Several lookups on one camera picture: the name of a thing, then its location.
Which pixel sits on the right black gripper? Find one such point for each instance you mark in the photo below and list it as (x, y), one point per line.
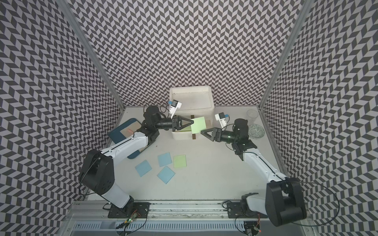
(216, 134)

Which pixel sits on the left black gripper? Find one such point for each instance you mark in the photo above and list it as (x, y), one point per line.
(177, 123)

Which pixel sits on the green sticky note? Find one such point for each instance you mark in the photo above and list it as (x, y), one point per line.
(199, 124)
(180, 161)
(187, 129)

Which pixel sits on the white drawer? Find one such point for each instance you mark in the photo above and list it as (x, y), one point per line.
(188, 135)

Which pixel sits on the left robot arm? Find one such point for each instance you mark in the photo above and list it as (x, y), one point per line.
(98, 170)

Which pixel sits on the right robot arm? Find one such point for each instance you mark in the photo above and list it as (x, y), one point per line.
(283, 202)

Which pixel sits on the white three-drawer plastic cabinet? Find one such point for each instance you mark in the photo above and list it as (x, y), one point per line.
(196, 101)

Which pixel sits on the blue sticky note upper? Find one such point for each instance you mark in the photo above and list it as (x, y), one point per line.
(164, 159)

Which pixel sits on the blue sticky note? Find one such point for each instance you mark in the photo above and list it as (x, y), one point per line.
(164, 159)
(166, 174)
(143, 168)

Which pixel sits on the blue sticky note lower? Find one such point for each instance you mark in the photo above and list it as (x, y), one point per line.
(166, 174)

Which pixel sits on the blue sticky note far left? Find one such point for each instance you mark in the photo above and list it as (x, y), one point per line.
(143, 168)

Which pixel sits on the clear drinking glass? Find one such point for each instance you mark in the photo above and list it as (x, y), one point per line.
(252, 116)

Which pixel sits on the dark blue tray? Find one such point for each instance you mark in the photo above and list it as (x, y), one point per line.
(118, 135)

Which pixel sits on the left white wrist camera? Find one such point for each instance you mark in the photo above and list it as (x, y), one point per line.
(174, 105)

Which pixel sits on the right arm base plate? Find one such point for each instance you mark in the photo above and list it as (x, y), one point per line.
(237, 209)

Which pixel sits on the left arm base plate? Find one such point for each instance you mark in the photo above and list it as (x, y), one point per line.
(140, 208)

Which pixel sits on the aluminium front rail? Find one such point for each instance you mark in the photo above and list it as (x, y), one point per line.
(158, 211)

